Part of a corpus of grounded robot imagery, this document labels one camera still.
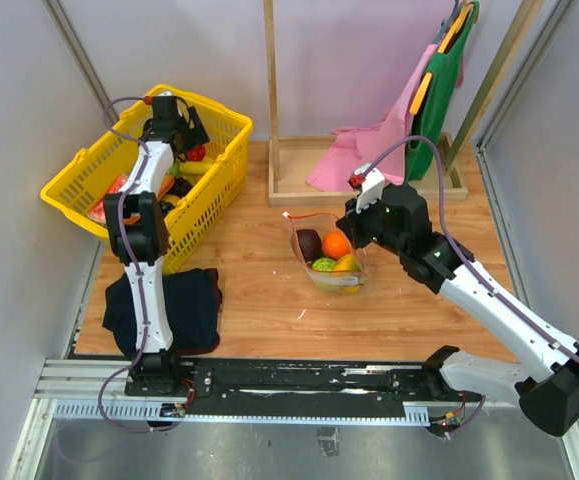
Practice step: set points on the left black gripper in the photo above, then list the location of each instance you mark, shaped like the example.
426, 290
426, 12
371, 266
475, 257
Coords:
196, 135

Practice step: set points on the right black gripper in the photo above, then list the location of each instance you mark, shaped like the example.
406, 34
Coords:
350, 224

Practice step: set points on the red bell pepper toy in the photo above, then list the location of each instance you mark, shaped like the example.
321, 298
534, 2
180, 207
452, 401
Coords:
196, 154

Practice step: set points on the round orange toy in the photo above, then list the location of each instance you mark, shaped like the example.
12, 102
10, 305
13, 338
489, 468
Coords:
335, 245

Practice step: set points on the orange fruit toy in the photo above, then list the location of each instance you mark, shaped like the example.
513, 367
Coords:
346, 263

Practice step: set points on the clear zip top bag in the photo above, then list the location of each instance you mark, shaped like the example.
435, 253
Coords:
323, 223

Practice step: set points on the green custard apple toy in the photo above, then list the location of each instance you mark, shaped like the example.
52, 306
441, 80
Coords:
324, 264

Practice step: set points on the purple mangosteen toy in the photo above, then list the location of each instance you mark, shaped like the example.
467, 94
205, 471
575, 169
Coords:
310, 244

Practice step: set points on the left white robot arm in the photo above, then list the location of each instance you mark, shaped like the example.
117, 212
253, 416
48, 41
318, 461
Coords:
140, 240

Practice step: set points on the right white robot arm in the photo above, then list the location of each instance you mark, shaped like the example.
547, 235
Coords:
543, 382

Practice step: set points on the black grape bunch toy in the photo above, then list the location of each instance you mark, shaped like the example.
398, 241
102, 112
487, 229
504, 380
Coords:
180, 188

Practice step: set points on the pink garment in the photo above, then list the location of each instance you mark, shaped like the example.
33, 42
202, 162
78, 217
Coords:
354, 147

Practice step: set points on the wooden clothes rack base tray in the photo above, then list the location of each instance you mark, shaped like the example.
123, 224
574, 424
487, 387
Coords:
293, 158

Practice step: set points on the yellow plastic shopping basket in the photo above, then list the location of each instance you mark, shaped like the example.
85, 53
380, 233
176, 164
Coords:
86, 178

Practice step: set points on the dark navy folded cloth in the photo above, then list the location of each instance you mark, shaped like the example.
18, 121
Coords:
192, 299

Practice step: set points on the green garment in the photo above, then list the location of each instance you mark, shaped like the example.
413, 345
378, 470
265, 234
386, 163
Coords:
431, 101

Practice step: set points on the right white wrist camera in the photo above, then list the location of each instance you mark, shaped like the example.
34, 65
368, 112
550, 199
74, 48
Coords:
369, 183

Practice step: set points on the left wooden rack post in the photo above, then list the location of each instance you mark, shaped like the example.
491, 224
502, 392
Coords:
268, 10

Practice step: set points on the wooden rack post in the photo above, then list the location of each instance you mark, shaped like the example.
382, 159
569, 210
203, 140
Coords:
268, 10
522, 22

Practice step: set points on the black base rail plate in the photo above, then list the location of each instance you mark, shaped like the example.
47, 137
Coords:
296, 389

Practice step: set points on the right wooden rack post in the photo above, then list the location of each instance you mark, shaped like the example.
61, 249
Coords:
522, 22

